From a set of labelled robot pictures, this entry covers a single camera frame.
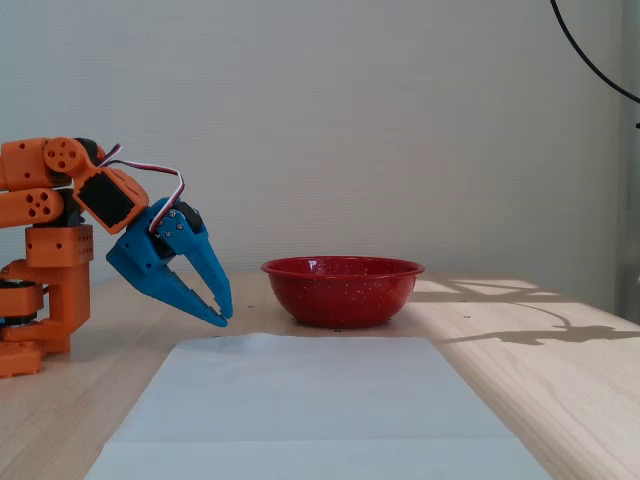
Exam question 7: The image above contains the red speckled bowl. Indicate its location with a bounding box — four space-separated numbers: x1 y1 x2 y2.
260 255 426 330

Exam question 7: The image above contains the black hanging cable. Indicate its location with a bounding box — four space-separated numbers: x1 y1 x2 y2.
549 0 640 104

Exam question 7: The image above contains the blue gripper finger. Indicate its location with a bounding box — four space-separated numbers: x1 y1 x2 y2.
160 209 234 322
134 264 229 328

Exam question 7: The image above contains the red white black servo cable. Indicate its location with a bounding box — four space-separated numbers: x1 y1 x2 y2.
97 143 186 234

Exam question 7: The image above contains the blue gripper body with servo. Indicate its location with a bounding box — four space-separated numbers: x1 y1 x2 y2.
105 197 205 290

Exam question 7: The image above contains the white paper sheet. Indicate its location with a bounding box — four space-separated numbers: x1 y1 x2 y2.
82 333 554 480

